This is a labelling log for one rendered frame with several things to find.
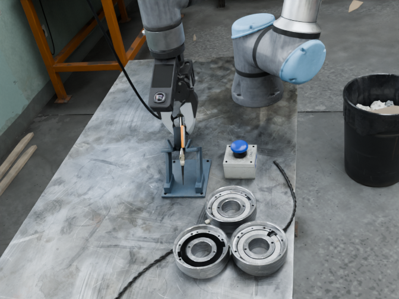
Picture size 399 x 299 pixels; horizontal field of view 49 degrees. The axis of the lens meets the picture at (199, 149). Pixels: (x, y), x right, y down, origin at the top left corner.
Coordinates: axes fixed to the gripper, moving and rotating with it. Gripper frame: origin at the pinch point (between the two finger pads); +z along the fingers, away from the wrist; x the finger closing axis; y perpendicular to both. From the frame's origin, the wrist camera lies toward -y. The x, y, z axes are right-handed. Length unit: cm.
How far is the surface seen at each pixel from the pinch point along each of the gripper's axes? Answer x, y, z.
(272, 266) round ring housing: -19.9, -29.1, 8.9
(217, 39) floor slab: 28, 254, 92
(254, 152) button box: -15.8, 1.4, 7.4
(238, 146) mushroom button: -12.6, 0.0, 4.4
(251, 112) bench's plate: -13.9, 24.7, 11.9
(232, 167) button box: -11.0, -2.6, 8.3
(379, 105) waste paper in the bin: -65, 98, 59
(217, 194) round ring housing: -8.3, -10.8, 8.9
